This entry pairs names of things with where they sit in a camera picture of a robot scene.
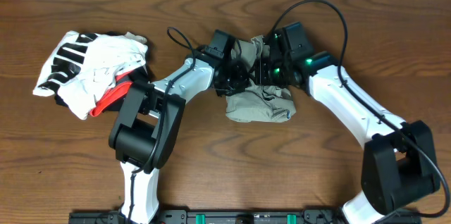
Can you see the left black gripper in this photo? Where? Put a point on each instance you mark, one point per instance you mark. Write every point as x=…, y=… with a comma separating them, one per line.
x=242, y=82

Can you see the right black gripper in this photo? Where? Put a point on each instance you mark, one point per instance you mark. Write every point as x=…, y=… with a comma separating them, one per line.
x=264, y=64

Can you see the khaki shorts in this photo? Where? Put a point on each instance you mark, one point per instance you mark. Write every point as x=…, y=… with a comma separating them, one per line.
x=257, y=103

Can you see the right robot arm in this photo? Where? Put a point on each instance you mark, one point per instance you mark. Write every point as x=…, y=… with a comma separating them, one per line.
x=399, y=163

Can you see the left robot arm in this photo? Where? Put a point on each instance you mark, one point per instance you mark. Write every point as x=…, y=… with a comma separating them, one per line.
x=145, y=131

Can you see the black red garment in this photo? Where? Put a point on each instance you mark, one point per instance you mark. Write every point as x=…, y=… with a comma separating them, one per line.
x=116, y=93

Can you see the white black printed shirt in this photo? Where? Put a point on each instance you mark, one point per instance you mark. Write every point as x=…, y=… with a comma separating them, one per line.
x=84, y=67

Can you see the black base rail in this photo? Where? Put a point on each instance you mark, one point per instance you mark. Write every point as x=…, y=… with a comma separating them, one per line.
x=309, y=216

